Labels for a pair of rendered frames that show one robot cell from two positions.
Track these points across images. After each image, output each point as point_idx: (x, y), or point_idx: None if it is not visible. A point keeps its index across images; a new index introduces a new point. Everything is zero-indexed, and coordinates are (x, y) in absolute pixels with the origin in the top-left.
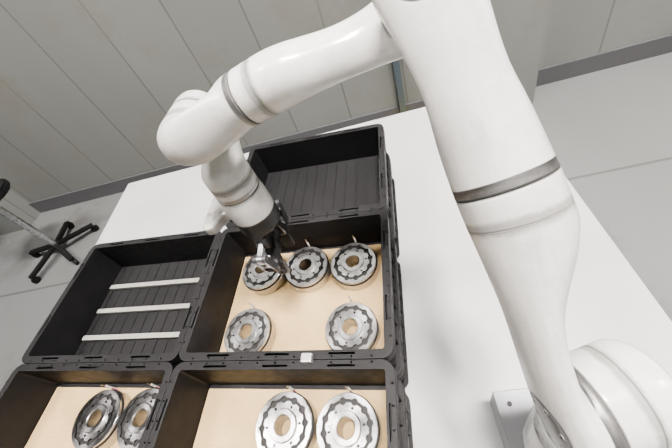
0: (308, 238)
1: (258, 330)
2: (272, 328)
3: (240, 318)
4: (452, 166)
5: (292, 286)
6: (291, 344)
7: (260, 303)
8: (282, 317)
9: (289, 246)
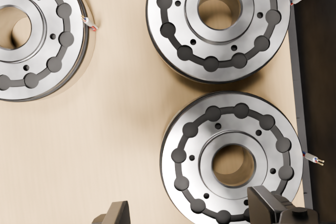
0: (332, 159)
1: (19, 66)
2: (40, 99)
3: None
4: None
5: (170, 122)
6: (22, 150)
7: (123, 24)
8: (88, 105)
9: (249, 206)
